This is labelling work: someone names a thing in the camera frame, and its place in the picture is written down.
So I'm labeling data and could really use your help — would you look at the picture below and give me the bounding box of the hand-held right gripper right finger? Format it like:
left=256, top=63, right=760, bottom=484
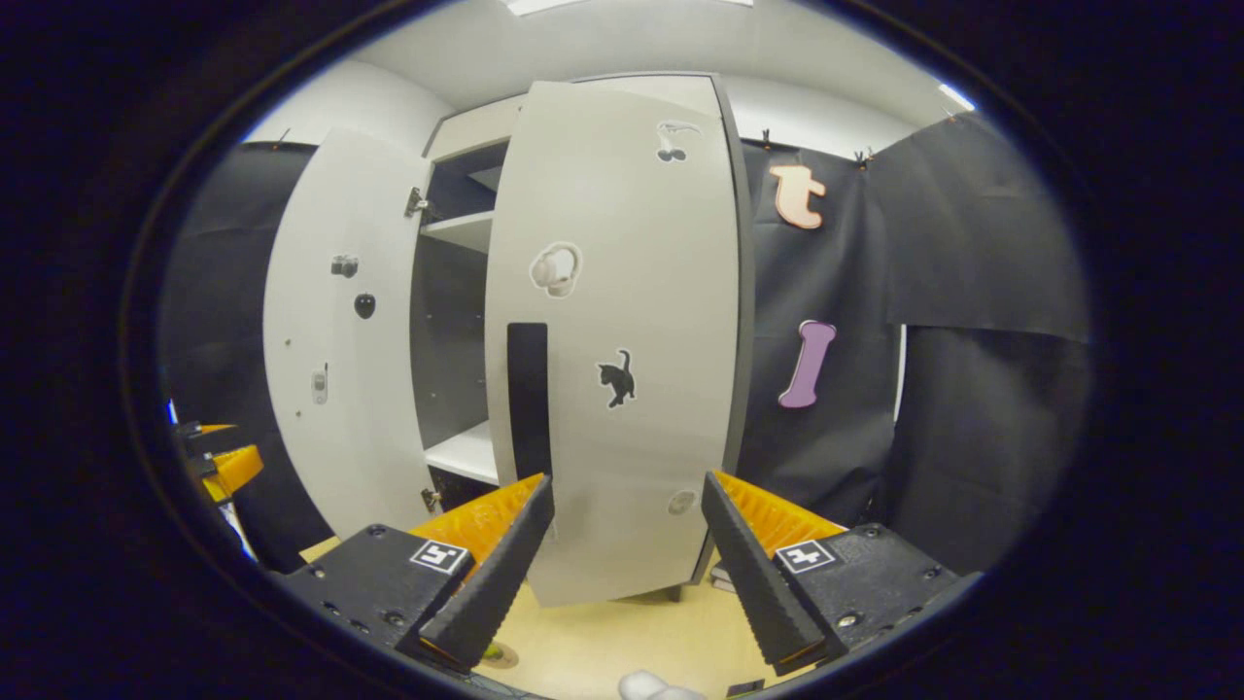
left=700, top=472, right=978, bottom=679

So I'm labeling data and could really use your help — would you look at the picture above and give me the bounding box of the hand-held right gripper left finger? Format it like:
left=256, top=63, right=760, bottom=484
left=277, top=473, right=556, bottom=674

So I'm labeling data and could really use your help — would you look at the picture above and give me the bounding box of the white cabinet door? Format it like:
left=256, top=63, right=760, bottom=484
left=262, top=126, right=438, bottom=538
left=484, top=73, right=754, bottom=609

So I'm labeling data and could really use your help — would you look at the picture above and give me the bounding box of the black backdrop cloth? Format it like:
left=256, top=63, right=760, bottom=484
left=160, top=141, right=336, bottom=575
left=734, top=112, right=1094, bottom=575

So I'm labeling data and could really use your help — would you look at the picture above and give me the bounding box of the large ceiling light panel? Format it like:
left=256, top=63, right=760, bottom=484
left=505, top=0, right=754, bottom=16

